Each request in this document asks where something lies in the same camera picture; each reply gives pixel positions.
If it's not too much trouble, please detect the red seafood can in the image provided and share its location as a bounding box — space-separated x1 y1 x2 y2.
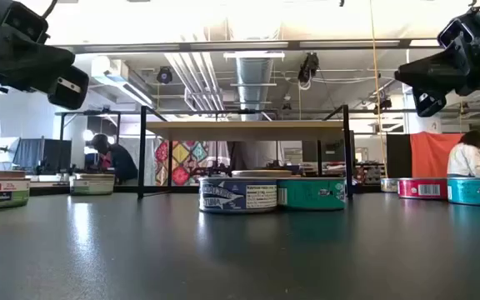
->
397 177 449 201

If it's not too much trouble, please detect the teal skipjack tuna can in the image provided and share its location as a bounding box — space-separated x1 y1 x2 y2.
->
447 177 480 208
276 177 348 211

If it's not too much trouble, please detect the blue yellow yellowfin can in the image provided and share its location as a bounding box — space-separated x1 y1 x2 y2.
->
380 177 400 193

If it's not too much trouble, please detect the orange cloth panel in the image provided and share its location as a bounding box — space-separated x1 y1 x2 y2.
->
409 132 465 179

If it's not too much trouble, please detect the person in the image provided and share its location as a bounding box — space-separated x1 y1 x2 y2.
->
447 129 480 178
86 132 139 185

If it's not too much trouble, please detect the black panel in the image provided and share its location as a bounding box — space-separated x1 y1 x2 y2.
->
386 133 413 179

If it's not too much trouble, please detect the hanging black device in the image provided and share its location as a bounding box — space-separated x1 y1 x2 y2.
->
297 52 321 92

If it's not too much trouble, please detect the colourful patchwork quilt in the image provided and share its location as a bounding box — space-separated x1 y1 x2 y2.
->
154 140 210 187

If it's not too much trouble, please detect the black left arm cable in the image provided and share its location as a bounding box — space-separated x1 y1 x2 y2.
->
41 0 58 20

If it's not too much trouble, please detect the black metal background frame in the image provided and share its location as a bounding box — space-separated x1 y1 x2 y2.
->
55 108 123 143

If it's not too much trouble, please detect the black ceiling camera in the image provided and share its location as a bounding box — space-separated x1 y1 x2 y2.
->
156 66 174 85

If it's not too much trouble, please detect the silver ventilation duct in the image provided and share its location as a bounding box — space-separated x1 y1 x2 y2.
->
234 57 275 123

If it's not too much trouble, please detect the wooden shelf with black frame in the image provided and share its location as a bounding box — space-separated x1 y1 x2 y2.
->
137 103 354 200

